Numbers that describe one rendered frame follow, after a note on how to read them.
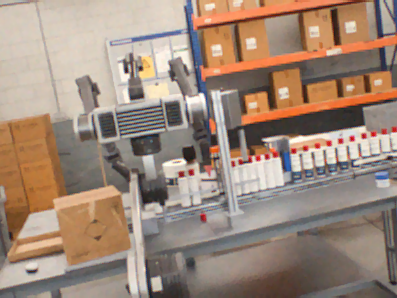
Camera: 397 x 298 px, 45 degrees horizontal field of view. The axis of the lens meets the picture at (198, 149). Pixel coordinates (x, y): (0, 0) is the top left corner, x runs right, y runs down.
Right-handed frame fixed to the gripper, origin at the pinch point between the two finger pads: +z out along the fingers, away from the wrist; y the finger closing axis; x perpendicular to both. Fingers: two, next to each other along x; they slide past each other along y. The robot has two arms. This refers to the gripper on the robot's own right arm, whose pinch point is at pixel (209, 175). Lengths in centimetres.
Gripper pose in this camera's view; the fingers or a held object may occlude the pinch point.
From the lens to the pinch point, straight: 280.3
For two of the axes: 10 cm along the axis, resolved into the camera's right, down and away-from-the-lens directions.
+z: 1.5, 9.7, 1.7
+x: 1.9, 1.4, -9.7
